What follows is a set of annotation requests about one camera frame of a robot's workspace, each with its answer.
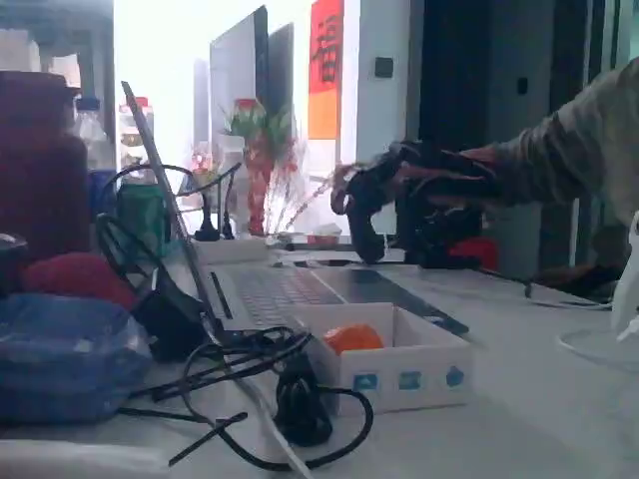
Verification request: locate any person's left hand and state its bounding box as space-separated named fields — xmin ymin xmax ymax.
xmin=334 ymin=142 xmax=503 ymax=206

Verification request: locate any orange mandarin fruit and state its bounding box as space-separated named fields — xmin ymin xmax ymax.
xmin=321 ymin=323 xmax=386 ymax=356

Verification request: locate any small red white box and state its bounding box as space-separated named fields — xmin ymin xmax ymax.
xmin=305 ymin=223 xmax=344 ymax=245

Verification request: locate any white cardboard box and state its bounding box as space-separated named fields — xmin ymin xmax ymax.
xmin=288 ymin=300 xmax=474 ymax=415

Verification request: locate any red orange calligraphy poster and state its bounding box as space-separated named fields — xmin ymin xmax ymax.
xmin=308 ymin=0 xmax=346 ymax=141

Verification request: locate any red vase with plant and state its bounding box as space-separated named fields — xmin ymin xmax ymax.
xmin=222 ymin=97 xmax=301 ymax=237

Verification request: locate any silver laptop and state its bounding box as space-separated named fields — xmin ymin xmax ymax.
xmin=121 ymin=79 xmax=471 ymax=345

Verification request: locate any black power plug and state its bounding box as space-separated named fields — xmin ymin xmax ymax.
xmin=196 ymin=189 xmax=221 ymax=241
xmin=222 ymin=172 xmax=239 ymax=240

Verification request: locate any white power strip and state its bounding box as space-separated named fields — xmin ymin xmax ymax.
xmin=192 ymin=235 xmax=275 ymax=265

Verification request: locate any green can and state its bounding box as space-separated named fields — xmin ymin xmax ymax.
xmin=117 ymin=180 xmax=167 ymax=256

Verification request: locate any small black laptop charger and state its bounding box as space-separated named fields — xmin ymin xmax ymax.
xmin=133 ymin=266 xmax=209 ymax=359

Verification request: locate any jar with red lid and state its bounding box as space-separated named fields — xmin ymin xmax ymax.
xmin=118 ymin=96 xmax=157 ymax=169

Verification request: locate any clear bottle blue cap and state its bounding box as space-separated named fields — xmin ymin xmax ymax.
xmin=73 ymin=96 xmax=115 ymax=174

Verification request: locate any red mesh cloth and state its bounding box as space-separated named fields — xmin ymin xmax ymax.
xmin=20 ymin=250 xmax=137 ymax=311

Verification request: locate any dark red container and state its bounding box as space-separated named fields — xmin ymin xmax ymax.
xmin=0 ymin=69 xmax=92 ymax=250

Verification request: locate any wet wipes soft pack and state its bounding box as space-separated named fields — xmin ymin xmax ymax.
xmin=0 ymin=292 xmax=154 ymax=426

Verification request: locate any thin white cable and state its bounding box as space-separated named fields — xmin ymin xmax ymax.
xmin=528 ymin=292 xmax=639 ymax=374

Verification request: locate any tangled black cable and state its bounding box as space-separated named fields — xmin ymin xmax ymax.
xmin=119 ymin=323 xmax=375 ymax=473

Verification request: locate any black coiled cable bundle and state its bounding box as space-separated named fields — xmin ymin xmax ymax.
xmin=274 ymin=348 xmax=334 ymax=447

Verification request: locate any thin black cable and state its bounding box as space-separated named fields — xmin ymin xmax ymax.
xmin=112 ymin=160 xmax=247 ymax=201

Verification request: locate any thick white cable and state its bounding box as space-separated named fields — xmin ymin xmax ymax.
xmin=232 ymin=371 xmax=314 ymax=479

